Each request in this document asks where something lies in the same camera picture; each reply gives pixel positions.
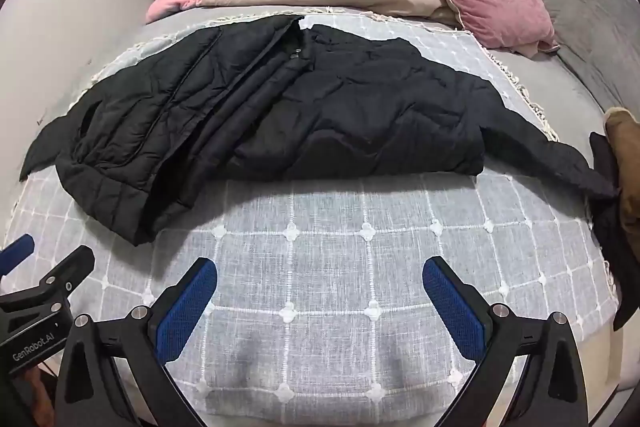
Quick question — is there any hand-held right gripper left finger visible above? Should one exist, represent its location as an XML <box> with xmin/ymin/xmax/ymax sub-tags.
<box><xmin>54</xmin><ymin>257</ymin><xmax>218</xmax><ymax>427</ymax></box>

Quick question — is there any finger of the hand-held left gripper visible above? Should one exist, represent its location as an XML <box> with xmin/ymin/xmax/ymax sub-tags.
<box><xmin>0</xmin><ymin>234</ymin><xmax>36</xmax><ymax>278</ymax></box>
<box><xmin>0</xmin><ymin>246</ymin><xmax>96</xmax><ymax>313</ymax></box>

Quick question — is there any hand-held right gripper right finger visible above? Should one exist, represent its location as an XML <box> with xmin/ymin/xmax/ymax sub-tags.
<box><xmin>422</xmin><ymin>256</ymin><xmax>588</xmax><ymax>427</ymax></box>

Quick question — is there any black puffer jacket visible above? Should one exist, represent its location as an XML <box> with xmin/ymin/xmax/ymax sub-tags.
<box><xmin>20</xmin><ymin>14</ymin><xmax>621</xmax><ymax>247</ymax></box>

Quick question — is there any grey checked fringed blanket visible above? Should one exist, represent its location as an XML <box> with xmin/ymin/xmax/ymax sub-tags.
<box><xmin>0</xmin><ymin>7</ymin><xmax>621</xmax><ymax>418</ymax></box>

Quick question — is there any black folded garment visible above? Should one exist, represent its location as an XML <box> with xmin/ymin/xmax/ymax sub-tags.
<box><xmin>589</xmin><ymin>132</ymin><xmax>640</xmax><ymax>333</ymax></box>

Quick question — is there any brown folded garment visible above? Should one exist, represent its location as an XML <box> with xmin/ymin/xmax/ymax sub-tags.
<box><xmin>603</xmin><ymin>107</ymin><xmax>640</xmax><ymax>268</ymax></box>

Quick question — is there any pink pillow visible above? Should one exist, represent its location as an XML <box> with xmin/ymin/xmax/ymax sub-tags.
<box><xmin>416</xmin><ymin>0</ymin><xmax>560</xmax><ymax>58</ymax></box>

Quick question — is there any grey quilted headboard cushion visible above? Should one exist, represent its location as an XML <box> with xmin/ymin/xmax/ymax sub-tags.
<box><xmin>500</xmin><ymin>0</ymin><xmax>640</xmax><ymax>115</ymax></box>

